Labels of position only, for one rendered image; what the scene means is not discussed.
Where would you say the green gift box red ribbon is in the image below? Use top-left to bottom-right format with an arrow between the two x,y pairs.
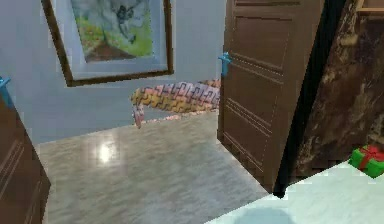
348,144 -> 384,179

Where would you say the brown framed wall picture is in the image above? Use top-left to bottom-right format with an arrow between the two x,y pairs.
41,0 -> 175,88

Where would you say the blue door handle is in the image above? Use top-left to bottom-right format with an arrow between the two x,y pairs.
0,76 -> 14,108
218,51 -> 233,78

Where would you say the brown room door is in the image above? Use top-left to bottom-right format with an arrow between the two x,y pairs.
0,87 -> 52,224
217,0 -> 326,194

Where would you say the mottled brown cupboard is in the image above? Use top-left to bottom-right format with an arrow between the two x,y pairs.
289,0 -> 384,185

